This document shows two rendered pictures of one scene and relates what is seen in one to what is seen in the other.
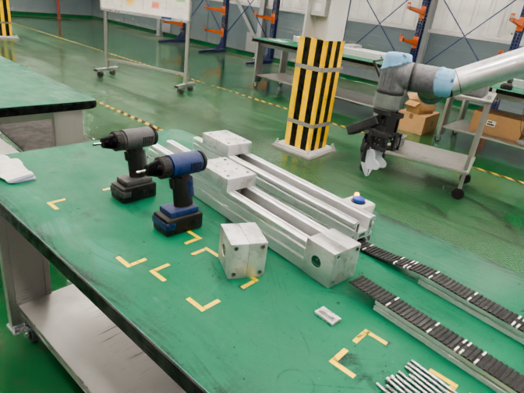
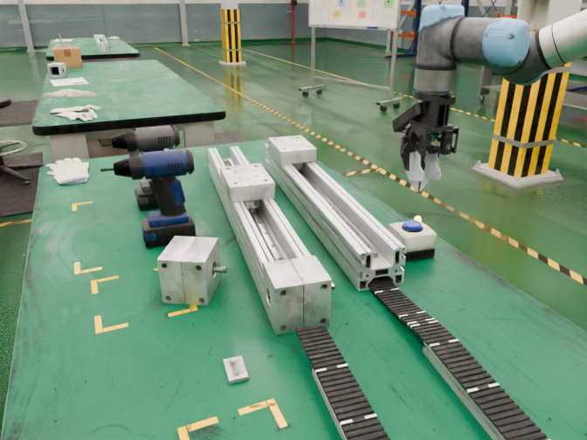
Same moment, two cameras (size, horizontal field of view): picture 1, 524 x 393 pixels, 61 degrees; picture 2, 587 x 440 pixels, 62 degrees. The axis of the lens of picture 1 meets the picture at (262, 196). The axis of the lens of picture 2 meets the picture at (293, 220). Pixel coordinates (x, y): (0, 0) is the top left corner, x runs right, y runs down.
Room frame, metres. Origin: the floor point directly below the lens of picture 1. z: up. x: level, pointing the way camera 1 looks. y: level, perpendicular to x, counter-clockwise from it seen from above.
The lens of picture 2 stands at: (0.29, -0.53, 1.31)
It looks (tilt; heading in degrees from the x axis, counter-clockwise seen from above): 24 degrees down; 28
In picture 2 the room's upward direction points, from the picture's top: straight up
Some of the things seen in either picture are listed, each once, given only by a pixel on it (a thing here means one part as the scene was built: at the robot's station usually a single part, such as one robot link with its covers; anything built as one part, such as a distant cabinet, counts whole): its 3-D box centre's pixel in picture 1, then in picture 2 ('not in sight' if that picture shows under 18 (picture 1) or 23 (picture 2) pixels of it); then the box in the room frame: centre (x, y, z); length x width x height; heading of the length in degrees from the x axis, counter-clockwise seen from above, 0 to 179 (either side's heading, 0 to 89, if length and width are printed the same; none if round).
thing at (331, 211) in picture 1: (269, 182); (316, 196); (1.40, -0.02, 0.82); 0.80 x 0.10 x 0.09; 44
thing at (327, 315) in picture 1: (327, 316); (235, 369); (0.78, -0.17, 0.78); 0.05 x 0.03 x 0.01; 45
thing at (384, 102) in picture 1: (387, 101); (435, 80); (1.28, -0.32, 1.16); 0.08 x 0.08 x 0.05
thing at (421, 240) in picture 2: (355, 210); (407, 239); (1.28, -0.30, 0.81); 0.10 x 0.08 x 0.06; 134
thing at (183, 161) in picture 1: (170, 193); (152, 198); (1.06, 0.24, 0.89); 0.20 x 0.08 x 0.22; 137
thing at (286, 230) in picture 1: (224, 192); (247, 204); (1.27, 0.12, 0.82); 0.80 x 0.10 x 0.09; 44
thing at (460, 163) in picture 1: (423, 125); not in sight; (4.03, -1.38, 0.50); 1.03 x 0.55 x 1.01; 63
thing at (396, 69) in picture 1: (395, 73); (441, 37); (1.27, -0.32, 1.24); 0.09 x 0.08 x 0.11; 69
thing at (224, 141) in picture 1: (226, 146); (291, 153); (1.58, 0.16, 0.87); 0.16 x 0.11 x 0.07; 44
